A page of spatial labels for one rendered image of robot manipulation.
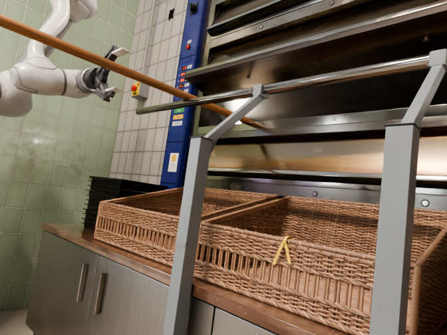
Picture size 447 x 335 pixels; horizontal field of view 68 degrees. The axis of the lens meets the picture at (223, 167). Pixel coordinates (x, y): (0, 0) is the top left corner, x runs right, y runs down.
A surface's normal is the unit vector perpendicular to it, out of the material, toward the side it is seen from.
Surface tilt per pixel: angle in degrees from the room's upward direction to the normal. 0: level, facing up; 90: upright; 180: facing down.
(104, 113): 90
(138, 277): 90
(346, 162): 70
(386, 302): 90
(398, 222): 90
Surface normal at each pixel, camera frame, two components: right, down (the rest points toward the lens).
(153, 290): -0.68, -0.17
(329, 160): -0.60, -0.49
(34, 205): 0.72, 0.02
